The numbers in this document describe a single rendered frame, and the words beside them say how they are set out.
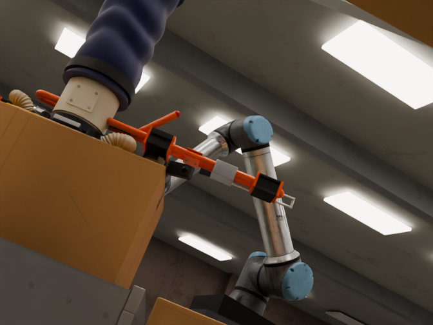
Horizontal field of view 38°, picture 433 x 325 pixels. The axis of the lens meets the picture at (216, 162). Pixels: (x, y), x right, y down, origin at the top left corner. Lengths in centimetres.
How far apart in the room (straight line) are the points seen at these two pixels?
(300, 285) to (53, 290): 125
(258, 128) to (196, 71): 463
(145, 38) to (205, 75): 505
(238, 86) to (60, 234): 567
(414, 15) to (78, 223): 136
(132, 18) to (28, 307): 96
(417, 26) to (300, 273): 216
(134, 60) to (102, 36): 12
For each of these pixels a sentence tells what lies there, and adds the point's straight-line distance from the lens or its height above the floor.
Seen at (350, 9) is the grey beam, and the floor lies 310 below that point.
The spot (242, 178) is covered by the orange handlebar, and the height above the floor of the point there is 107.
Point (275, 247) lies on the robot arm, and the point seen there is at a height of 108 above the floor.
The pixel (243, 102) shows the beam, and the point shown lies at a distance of 712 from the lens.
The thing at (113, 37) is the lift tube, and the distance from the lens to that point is 194.
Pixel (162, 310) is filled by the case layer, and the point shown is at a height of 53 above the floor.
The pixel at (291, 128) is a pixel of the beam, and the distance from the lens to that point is 734.
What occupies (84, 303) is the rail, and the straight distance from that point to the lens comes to 144.
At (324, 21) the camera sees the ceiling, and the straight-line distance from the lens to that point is 599.
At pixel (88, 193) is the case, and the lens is 165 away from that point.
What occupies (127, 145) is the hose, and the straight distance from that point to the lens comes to 179.
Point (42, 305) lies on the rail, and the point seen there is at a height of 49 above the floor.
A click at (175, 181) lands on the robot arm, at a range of 234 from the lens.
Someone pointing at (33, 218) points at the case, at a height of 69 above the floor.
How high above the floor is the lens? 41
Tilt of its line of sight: 21 degrees up
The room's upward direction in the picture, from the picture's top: 23 degrees clockwise
